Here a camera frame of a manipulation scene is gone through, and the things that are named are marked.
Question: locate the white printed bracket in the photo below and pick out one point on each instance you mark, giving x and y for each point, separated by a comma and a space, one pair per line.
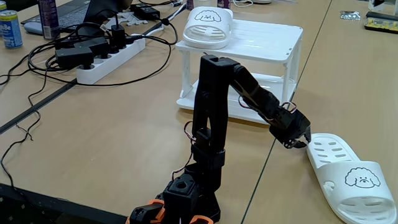
133, 19

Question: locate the clear plastic box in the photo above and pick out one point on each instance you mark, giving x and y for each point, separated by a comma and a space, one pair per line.
385, 6

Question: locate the black adapter with green light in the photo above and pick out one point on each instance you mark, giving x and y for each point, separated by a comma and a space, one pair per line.
96, 45

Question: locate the light blue mouse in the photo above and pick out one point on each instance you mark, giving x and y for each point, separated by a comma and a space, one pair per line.
32, 28

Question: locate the black plug-in charger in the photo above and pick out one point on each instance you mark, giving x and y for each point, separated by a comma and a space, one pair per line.
118, 37

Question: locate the purple drink can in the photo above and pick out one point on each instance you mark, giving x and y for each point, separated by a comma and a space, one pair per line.
224, 3
190, 4

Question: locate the silver foil wrapper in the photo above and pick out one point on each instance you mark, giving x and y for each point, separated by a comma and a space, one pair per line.
349, 15

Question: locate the tall purple can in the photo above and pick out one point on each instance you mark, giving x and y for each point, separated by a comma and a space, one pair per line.
49, 18

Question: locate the yellow circuit board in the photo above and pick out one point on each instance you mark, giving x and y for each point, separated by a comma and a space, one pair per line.
381, 26

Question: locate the blue drink can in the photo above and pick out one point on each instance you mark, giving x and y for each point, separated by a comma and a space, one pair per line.
11, 31

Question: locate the black power adapter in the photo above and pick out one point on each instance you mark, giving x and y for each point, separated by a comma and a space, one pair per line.
73, 57

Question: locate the white box device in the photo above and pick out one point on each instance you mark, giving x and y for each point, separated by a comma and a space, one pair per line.
261, 1

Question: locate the white two-tier shoe rack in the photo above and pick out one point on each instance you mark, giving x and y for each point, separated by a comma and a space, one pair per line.
264, 40

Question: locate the white slipper with dog drawing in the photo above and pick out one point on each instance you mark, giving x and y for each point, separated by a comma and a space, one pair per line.
329, 180
228, 18

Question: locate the black flat case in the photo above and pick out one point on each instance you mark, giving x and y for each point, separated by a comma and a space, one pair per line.
382, 15

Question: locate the white power strip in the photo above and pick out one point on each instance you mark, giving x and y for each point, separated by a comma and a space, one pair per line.
105, 67

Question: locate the black power brick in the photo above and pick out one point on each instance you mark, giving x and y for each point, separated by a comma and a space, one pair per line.
146, 12

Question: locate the dark laptop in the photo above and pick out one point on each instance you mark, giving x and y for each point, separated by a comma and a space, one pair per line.
68, 12

